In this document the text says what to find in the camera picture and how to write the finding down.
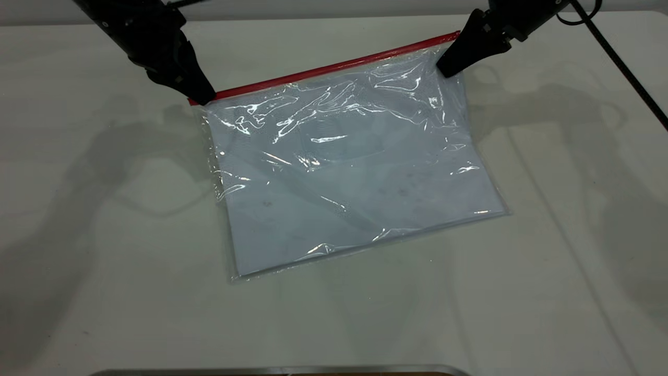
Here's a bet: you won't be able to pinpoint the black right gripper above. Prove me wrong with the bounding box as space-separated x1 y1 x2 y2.
436 0 570 79

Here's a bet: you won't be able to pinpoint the silver metal frame edge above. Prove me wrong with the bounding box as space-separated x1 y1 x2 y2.
89 364 470 376

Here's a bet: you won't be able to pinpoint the white paper stack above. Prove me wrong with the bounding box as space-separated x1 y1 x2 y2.
206 52 507 277

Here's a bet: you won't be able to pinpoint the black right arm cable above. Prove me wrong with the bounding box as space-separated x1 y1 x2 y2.
555 0 668 132

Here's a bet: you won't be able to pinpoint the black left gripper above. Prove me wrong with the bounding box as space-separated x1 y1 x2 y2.
102 0 217 105

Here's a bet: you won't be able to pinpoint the transparent zip bag red zipper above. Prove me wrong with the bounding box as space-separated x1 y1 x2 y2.
188 30 510 283

